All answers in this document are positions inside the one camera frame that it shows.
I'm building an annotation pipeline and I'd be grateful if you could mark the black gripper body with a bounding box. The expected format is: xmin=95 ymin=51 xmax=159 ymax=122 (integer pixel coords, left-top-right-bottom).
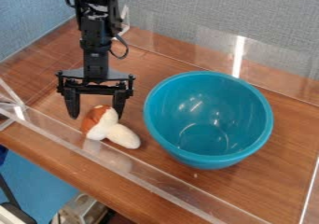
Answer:
xmin=56 ymin=47 xmax=135 ymax=97

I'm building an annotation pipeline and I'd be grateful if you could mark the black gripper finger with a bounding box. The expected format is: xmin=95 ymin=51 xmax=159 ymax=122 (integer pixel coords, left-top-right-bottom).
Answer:
xmin=112 ymin=90 xmax=127 ymax=117
xmin=64 ymin=88 xmax=80 ymax=119

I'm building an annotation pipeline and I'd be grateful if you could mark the white plush mushroom brown cap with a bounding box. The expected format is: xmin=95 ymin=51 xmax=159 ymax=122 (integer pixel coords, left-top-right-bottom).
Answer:
xmin=81 ymin=105 xmax=140 ymax=149

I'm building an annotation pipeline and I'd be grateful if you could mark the blue plastic bowl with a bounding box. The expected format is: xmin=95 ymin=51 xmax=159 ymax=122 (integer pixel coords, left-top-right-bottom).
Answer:
xmin=143 ymin=71 xmax=274 ymax=170

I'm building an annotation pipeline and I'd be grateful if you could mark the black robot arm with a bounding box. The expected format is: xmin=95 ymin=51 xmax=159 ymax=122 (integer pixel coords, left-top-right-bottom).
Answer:
xmin=56 ymin=0 xmax=135 ymax=119

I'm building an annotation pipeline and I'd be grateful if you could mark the clear acrylic front barrier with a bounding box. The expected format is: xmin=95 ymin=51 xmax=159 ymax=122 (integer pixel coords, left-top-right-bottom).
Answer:
xmin=0 ymin=108 xmax=271 ymax=224

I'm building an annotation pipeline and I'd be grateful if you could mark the clear acrylic barrier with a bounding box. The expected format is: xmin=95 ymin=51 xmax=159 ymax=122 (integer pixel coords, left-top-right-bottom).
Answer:
xmin=0 ymin=108 xmax=271 ymax=224
xmin=124 ymin=14 xmax=319 ymax=106

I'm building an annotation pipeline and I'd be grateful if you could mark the white device under table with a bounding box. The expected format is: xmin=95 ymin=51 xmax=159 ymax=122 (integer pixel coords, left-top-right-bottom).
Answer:
xmin=51 ymin=193 xmax=108 ymax=224

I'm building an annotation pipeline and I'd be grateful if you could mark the black stand leg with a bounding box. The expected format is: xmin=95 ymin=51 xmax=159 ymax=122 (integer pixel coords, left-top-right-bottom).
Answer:
xmin=0 ymin=174 xmax=37 ymax=224

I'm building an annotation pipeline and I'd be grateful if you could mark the clear acrylic back barrier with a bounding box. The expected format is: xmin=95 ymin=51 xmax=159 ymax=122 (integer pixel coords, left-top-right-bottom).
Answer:
xmin=124 ymin=14 xmax=319 ymax=106

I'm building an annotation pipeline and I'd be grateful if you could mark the clear acrylic corner bracket left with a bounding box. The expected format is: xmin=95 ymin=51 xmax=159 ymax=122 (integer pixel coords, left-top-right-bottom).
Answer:
xmin=0 ymin=78 xmax=27 ymax=132

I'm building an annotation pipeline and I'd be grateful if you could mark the clear acrylic corner bracket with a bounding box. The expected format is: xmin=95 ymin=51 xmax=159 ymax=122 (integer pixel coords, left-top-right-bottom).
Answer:
xmin=0 ymin=78 xmax=27 ymax=132
xmin=118 ymin=5 xmax=130 ymax=36

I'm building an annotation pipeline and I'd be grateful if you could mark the black cable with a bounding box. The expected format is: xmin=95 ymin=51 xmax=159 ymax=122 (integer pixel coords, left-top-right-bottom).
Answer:
xmin=108 ymin=33 xmax=130 ymax=61

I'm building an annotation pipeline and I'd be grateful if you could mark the clear acrylic corner bracket back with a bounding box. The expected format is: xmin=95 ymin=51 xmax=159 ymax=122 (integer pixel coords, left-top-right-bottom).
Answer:
xmin=118 ymin=5 xmax=130 ymax=36

